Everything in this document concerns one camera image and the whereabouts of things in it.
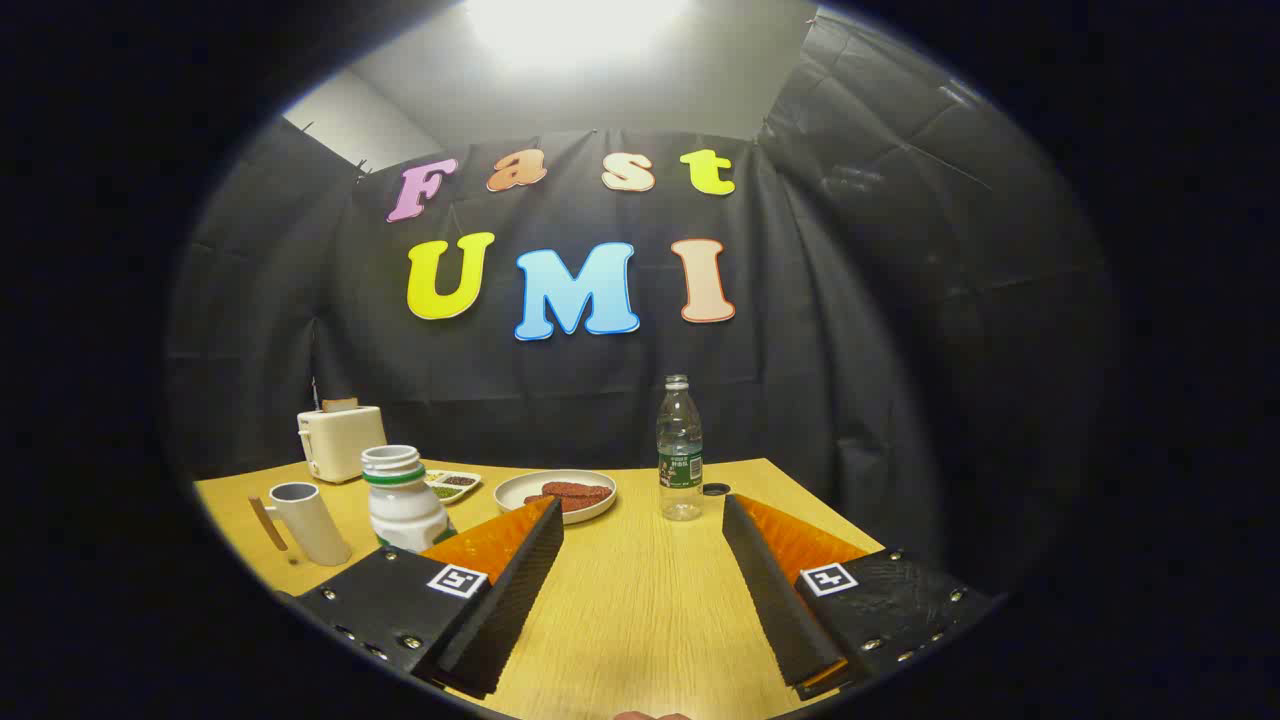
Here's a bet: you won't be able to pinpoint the white cup wooden handle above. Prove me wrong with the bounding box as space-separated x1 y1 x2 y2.
248 482 353 568

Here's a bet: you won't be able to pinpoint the bright ceiling light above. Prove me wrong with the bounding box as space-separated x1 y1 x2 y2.
465 0 696 66

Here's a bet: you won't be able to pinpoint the wooden table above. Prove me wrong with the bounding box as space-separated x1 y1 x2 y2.
193 458 886 720

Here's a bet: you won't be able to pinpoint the white juice bottle green label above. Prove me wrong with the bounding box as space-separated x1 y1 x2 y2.
361 445 456 554

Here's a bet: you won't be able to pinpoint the black backdrop cloth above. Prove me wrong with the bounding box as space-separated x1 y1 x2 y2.
165 10 1111 601

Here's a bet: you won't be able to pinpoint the red sausages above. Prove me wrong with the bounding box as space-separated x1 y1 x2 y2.
523 481 614 514

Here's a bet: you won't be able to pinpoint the cream toaster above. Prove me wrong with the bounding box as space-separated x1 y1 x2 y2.
297 404 388 485

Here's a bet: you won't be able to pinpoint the clear plastic water bottle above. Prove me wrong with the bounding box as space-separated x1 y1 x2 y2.
656 375 704 522

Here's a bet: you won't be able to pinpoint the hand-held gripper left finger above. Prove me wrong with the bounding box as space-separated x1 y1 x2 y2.
275 495 566 701

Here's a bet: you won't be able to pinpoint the small divided bean dish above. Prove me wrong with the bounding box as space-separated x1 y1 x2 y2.
424 469 483 504

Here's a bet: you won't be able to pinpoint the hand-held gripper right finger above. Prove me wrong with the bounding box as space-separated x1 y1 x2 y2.
722 493 998 701

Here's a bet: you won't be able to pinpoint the white round plate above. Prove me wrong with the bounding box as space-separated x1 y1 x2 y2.
494 469 618 526

